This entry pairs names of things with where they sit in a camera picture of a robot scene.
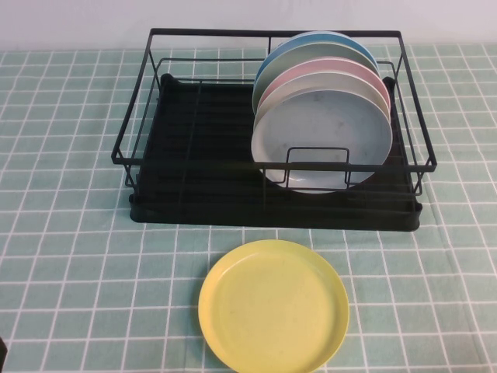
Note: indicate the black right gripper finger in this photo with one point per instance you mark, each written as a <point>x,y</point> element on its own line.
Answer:
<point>3,349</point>

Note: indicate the grey blue plate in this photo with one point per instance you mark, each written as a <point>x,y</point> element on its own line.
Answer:
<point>310,124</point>

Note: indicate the yellow plate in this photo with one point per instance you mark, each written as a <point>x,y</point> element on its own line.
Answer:
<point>272,311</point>

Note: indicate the cream white plate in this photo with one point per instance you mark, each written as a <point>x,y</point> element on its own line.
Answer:
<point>330,79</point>

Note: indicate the pale green plate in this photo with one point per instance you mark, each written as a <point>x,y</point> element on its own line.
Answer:
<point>310,54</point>

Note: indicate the pink plate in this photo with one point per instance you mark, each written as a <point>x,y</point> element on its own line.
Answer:
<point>334,64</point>

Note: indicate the green checked tablecloth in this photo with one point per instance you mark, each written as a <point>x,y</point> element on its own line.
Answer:
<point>77,272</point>

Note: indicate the black plastic drain tray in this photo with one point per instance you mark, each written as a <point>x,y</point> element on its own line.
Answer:
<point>217,213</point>

